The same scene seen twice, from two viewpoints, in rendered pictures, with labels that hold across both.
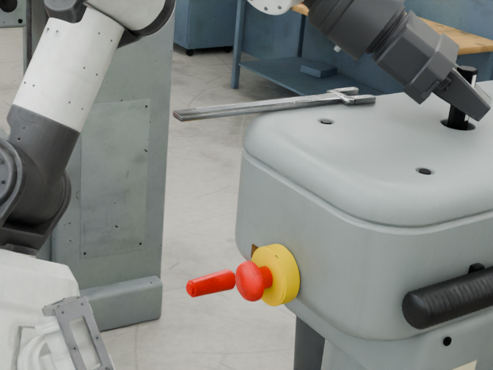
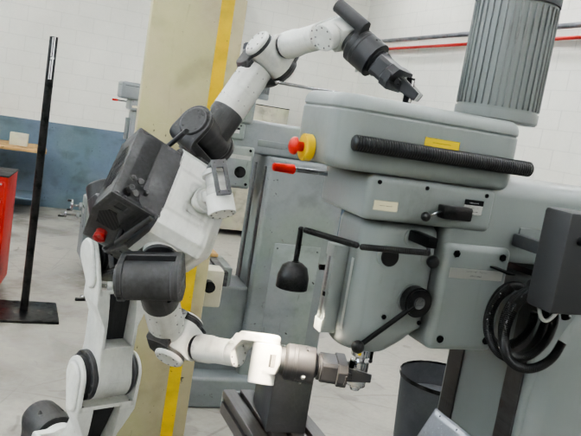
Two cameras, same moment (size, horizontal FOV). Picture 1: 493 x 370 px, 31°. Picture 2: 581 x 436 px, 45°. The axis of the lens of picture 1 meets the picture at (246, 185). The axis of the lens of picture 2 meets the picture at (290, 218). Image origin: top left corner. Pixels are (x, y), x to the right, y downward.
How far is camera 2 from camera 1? 93 cm
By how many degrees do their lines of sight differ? 20
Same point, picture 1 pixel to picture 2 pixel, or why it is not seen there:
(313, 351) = (405, 423)
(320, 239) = (323, 122)
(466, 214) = (386, 112)
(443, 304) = (367, 139)
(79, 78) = (245, 91)
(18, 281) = (200, 168)
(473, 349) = (396, 195)
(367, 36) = (364, 58)
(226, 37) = not seen: hidden behind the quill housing
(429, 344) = (370, 181)
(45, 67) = (231, 85)
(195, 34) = not seen: hidden behind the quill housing
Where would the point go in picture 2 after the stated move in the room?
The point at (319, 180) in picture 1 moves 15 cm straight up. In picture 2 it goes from (326, 97) to (338, 26)
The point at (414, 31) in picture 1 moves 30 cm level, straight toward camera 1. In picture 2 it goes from (386, 57) to (338, 35)
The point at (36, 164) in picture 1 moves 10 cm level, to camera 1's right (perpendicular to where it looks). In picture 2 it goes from (218, 125) to (254, 131)
